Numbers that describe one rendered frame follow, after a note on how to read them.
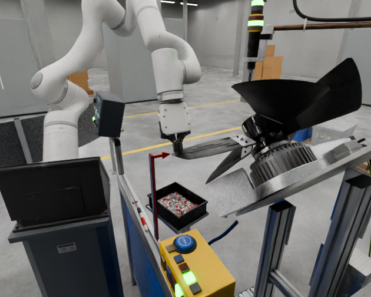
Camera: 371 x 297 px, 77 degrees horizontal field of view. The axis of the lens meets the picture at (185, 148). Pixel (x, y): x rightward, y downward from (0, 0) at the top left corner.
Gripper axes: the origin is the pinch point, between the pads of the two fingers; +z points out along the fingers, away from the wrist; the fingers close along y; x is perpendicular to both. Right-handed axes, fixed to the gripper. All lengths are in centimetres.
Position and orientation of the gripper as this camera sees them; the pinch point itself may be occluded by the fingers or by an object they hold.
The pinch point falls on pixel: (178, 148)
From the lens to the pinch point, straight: 78.3
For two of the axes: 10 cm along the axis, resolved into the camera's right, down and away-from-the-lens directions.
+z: 1.4, 9.8, 1.4
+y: 8.9, -1.8, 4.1
